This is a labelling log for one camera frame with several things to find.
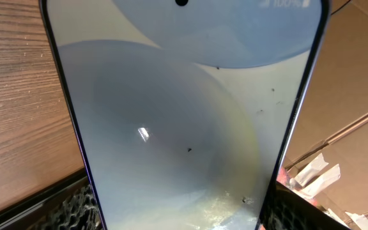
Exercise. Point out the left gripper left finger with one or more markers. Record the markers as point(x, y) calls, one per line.
point(66, 204)

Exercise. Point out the cardboard box wall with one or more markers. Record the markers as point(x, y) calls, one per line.
point(334, 117)

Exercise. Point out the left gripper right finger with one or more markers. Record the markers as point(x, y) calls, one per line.
point(283, 209)

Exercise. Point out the Galaxy S24+ smartphone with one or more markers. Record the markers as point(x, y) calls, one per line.
point(183, 110)

